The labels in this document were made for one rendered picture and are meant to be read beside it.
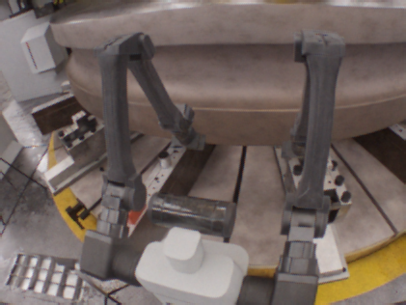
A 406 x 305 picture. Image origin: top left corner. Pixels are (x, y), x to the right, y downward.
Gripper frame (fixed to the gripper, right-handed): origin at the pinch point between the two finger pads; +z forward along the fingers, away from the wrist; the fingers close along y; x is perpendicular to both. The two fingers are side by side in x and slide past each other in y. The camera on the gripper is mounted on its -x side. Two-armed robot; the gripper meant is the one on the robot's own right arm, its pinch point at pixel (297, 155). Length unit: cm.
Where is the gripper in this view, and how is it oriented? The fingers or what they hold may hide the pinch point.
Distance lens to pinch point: 111.0
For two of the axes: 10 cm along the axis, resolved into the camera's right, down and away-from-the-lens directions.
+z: 2.6, 3.3, 9.1
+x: -1.8, 9.4, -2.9
